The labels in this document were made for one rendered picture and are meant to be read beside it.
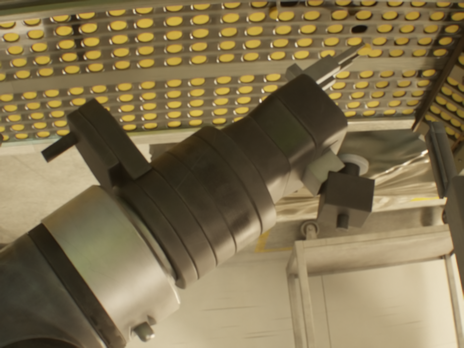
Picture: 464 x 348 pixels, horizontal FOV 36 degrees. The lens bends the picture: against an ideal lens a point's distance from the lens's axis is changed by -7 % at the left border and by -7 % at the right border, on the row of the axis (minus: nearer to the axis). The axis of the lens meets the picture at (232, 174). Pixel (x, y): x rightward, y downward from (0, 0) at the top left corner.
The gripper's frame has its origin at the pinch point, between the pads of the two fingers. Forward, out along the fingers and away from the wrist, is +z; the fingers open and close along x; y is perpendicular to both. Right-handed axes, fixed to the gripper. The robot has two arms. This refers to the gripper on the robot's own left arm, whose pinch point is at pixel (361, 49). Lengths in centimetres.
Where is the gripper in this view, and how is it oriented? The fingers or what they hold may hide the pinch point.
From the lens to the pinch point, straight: 52.6
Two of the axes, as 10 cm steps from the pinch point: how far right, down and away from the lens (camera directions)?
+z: 7.9, -5.4, 2.9
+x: 0.6, -4.0, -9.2
